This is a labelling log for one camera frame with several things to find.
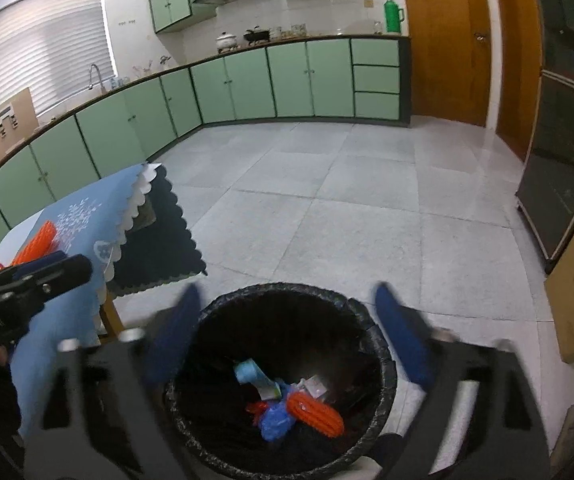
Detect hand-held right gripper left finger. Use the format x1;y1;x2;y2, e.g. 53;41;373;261
24;284;203;480

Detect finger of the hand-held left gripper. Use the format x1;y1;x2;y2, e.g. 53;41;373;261
0;254;92;313
0;251;68;281

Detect black glass cabinet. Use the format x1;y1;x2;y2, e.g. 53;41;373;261
514;0;574;275

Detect orange corn toy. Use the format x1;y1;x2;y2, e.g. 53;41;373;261
287;391;345;438

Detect green base cabinets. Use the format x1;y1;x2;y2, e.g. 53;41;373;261
0;35;412;281

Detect blue printed tablecloth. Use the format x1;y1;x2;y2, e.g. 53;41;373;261
0;162;209;441

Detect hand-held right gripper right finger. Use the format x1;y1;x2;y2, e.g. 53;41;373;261
374;282;553;480

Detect white window blind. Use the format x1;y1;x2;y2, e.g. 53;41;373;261
0;0;116;116

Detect black lined trash bin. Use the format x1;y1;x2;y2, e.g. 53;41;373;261
163;282;399;480

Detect red plastic bag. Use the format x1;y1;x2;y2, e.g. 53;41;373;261
246;400;270;426

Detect wooden door with handle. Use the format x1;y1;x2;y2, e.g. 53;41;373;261
399;0;492;128

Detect blue plastic bag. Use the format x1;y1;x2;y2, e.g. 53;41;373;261
259;400;298;442

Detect green thermos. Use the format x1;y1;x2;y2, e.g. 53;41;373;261
383;0;406;35

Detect orange foam net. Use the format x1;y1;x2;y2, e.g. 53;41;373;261
11;222;58;267

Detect plain wooden door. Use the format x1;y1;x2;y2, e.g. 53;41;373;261
492;0;543;163

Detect wooden table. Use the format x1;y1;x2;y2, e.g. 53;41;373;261
98;290;124;341

